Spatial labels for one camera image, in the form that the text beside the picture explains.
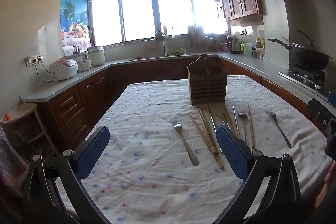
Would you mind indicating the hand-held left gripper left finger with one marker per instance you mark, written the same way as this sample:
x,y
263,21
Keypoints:
x,y
94,151

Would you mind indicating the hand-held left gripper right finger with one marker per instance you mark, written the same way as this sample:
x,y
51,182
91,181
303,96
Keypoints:
x,y
231,153

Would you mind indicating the small steel ladle spoon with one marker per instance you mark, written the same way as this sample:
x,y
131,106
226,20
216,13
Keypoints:
x,y
244,129

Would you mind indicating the steel fork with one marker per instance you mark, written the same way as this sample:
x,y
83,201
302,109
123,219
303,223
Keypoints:
x,y
185,144

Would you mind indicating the wooden utensil holder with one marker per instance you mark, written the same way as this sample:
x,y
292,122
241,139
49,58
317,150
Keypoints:
x,y
207,85

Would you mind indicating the person's right hand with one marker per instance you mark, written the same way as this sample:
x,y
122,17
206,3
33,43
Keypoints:
x,y
329,179

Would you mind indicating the white floral tablecloth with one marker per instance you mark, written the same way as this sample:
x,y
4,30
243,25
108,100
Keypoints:
x,y
147,134

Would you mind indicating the gas stove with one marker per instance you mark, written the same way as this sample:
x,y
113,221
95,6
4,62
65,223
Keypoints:
x,y
307,77

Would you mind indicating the wooden stool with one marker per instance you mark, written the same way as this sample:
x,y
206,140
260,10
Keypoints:
x,y
23,124

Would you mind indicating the black wok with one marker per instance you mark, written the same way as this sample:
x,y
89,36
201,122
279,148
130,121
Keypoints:
x,y
309,56

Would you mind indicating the small white appliance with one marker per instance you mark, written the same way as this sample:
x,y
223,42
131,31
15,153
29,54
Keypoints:
x,y
84,65

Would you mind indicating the white pink rice cooker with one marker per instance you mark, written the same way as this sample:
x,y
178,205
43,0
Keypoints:
x,y
64,69

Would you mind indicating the small orange toy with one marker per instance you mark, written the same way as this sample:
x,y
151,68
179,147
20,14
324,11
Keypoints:
x,y
6,117

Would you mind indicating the white electric cooking pot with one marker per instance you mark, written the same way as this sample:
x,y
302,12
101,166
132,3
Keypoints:
x,y
96,55

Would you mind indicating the paper towel roll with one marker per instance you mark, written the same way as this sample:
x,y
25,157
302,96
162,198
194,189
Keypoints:
x,y
68,51

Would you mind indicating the green cup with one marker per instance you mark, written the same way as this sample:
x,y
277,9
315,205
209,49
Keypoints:
x,y
243,47

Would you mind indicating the seasoning jars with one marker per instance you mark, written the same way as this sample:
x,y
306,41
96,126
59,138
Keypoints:
x,y
259,49

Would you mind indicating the steel electric kettle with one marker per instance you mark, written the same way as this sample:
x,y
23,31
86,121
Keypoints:
x,y
233,44

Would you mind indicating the green colander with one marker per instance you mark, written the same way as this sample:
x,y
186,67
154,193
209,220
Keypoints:
x,y
175,51

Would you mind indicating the dish drying rack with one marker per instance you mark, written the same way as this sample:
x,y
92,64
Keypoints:
x,y
200,39

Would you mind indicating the kitchen faucet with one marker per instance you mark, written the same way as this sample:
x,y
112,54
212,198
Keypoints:
x,y
160,37

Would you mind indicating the white bottle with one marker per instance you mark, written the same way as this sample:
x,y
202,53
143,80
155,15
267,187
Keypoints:
x,y
165,30

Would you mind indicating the kitchen window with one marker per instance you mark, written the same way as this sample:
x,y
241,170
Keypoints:
x,y
157,11

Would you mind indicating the wall power socket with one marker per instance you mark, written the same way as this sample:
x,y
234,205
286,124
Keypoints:
x,y
34,59

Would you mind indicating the tropical fruit wall poster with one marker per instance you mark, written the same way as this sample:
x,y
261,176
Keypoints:
x,y
74,19

